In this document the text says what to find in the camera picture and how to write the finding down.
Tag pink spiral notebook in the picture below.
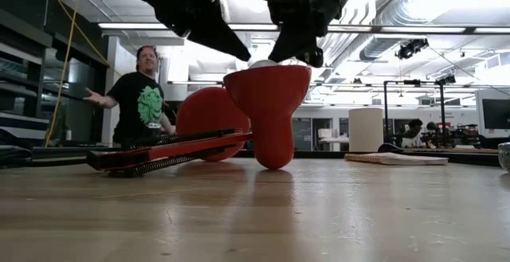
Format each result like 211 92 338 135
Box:
343 151 450 166

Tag black metal camera rig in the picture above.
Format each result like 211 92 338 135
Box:
382 73 457 136

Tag black ceiling track spotlights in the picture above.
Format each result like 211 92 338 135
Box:
395 37 430 61

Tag white paper roll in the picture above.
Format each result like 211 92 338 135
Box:
347 107 385 154

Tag white framed computer monitor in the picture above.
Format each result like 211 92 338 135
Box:
475 88 510 139

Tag white ping pong ball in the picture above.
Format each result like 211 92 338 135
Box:
247 58 282 70

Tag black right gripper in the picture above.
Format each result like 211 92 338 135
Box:
267 0 376 68

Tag yellow cable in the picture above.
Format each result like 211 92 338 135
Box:
41 0 124 147

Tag person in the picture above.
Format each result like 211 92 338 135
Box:
401 118 426 149
82 45 178 146

